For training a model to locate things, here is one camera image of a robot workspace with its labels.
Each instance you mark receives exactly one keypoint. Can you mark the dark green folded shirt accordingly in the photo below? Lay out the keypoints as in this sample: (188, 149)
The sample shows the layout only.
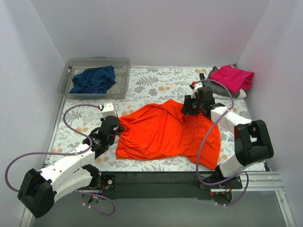
(202, 78)

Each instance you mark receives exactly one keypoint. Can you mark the white folded shirt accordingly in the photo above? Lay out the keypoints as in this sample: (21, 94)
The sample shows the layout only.
(240, 95)

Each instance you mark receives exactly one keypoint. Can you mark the pink folded t shirt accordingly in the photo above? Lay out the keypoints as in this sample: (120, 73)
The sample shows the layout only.
(232, 78)

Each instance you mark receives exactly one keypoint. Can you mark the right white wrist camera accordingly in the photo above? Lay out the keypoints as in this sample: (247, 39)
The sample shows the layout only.
(194, 86)

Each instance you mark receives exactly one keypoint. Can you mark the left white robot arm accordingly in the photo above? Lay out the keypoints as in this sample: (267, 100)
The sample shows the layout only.
(41, 189)

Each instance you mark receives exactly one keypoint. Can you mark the floral table mat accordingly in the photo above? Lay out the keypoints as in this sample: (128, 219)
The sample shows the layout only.
(146, 85)

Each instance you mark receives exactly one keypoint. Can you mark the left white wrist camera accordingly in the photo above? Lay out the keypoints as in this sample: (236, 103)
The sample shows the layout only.
(107, 109)

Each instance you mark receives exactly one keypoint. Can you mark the blue t shirt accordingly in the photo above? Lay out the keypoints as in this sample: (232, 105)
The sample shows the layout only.
(94, 81)

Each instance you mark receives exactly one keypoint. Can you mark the grey folded t shirt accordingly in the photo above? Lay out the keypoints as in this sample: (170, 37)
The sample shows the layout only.
(217, 89)

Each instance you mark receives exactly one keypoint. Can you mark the orange t shirt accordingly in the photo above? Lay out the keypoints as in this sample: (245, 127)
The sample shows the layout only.
(159, 131)

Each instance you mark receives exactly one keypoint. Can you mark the clear plastic bin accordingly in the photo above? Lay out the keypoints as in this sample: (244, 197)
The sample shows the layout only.
(78, 65)

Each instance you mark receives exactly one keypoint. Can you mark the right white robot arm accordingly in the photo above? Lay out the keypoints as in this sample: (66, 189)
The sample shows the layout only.
(252, 143)

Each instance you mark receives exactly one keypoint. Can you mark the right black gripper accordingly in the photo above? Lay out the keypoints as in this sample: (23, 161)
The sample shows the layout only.
(187, 107)

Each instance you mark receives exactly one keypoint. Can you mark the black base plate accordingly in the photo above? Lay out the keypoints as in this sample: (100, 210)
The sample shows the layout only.
(160, 185)

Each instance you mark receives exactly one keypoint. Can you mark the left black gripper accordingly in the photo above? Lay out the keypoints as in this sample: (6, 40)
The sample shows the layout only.
(117, 128)

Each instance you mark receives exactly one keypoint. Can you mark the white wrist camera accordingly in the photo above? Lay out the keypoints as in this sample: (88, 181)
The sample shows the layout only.
(194, 86)
(107, 109)

